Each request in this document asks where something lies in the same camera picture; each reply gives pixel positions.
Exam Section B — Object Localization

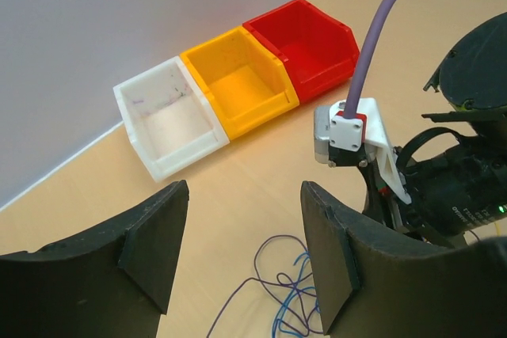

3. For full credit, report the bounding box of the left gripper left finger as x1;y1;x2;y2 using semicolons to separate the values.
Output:
1;180;189;337

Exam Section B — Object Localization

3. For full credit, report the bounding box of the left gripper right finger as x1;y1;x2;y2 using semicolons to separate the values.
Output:
300;181;506;337

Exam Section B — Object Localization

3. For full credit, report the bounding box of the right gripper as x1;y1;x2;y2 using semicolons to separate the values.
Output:
358;126;507;250

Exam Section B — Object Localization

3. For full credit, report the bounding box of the wire bundle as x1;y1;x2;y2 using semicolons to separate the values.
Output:
205;234;326;338

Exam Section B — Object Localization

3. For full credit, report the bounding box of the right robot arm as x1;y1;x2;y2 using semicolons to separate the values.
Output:
360;13;506;248

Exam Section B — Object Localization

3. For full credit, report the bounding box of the white plastic bin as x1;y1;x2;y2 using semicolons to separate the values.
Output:
113;56;230;182

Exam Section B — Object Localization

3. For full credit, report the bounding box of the red plastic bin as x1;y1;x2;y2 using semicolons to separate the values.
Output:
242;0;359;104

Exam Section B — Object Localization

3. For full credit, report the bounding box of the yellow plastic bin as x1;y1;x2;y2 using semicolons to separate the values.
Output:
180;26;299;140

